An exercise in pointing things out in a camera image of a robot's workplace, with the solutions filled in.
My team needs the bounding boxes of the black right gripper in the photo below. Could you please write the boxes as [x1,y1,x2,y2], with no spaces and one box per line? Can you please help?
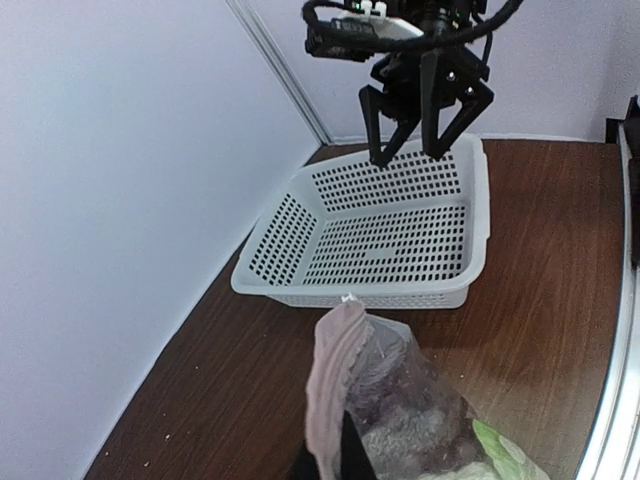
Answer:
[358,46,494,167]

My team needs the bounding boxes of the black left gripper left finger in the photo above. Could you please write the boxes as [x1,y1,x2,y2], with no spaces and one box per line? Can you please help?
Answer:
[289,443,320,480]

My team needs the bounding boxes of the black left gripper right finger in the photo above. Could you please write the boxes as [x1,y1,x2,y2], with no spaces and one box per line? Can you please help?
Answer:
[339,411,377,480]

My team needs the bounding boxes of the white toy cauliflower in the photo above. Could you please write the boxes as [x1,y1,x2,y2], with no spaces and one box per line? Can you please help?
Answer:
[362,411,549,479]

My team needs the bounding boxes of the clear zip top bag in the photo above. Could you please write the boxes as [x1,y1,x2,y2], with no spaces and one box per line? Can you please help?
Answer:
[291,295,548,479]

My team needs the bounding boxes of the dark red toy grapes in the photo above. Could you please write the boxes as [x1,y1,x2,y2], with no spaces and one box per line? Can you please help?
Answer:
[347,353,475,439]

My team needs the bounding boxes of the white perforated plastic basket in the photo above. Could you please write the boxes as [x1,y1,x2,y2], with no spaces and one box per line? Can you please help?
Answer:
[231,134,491,310]

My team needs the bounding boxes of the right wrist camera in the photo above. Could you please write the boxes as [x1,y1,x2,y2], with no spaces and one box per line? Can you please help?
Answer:
[303,1,424,63]

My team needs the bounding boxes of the black right camera cable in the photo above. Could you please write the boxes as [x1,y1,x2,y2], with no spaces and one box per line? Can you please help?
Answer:
[301,0,526,66]

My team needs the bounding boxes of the right aluminium frame post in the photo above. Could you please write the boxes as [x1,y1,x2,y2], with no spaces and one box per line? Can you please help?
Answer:
[225,0,335,145]

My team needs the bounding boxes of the front aluminium rail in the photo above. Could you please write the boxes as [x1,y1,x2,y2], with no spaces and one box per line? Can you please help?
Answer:
[576,151,639,479]

